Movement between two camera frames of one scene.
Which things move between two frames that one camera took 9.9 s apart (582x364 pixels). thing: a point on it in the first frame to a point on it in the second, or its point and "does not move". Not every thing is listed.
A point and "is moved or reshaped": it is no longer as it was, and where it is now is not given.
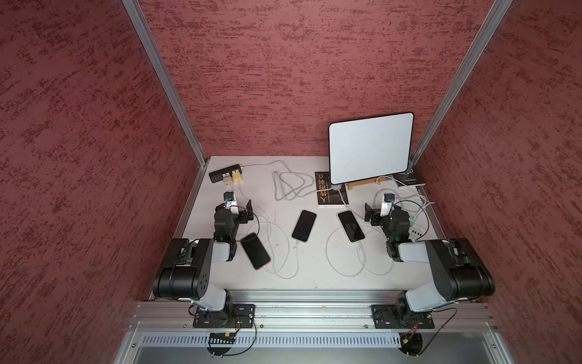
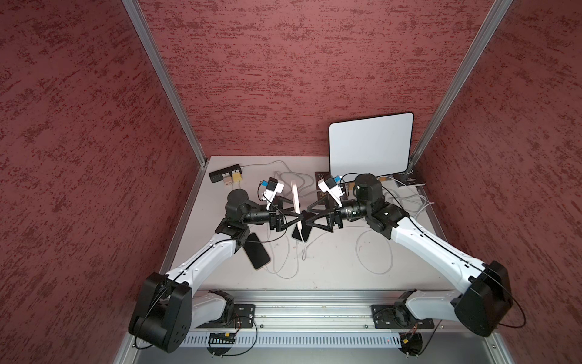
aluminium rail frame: (313, 327) does not move
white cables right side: (426, 202) does not move
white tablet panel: (370, 148) does not move
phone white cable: (364, 254) to (365, 227)
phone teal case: (304, 225) does not move
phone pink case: (351, 226) is moved or reshaped
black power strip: (217, 175) does not move
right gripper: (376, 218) to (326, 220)
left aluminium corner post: (165, 76) does not move
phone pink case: (255, 251) does not move
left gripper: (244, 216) to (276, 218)
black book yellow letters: (330, 196) does not move
